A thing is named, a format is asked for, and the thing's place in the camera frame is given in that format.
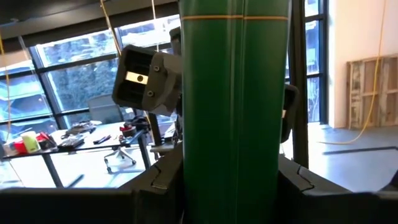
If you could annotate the dark green pepper tin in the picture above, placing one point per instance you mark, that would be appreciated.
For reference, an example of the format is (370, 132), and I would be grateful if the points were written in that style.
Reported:
(233, 109)

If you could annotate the cluttered black work desk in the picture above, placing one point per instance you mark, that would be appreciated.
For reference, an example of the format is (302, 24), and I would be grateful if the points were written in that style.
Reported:
(102, 128)

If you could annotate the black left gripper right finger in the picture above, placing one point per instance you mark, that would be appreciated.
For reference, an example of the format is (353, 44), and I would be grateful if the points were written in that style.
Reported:
(298, 199)

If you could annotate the lime green cup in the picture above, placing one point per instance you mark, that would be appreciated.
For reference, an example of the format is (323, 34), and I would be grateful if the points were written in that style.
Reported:
(30, 141)

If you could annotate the wooden pallet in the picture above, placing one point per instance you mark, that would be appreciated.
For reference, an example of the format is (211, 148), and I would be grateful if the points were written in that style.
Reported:
(373, 90)

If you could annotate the black-framed window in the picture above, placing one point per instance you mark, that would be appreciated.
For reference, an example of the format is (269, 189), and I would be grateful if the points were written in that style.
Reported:
(77, 81)

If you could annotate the red container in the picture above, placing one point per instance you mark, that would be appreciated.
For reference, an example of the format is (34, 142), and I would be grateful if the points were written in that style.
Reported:
(20, 147)

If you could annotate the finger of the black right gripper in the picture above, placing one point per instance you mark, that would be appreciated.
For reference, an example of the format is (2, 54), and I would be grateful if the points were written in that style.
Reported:
(290, 105)
(166, 84)

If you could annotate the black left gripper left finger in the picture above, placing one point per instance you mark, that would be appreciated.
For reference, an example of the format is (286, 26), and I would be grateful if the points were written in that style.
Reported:
(161, 193)

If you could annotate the grey office chair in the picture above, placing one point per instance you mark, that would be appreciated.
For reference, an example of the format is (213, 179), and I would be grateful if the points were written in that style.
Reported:
(104, 109)

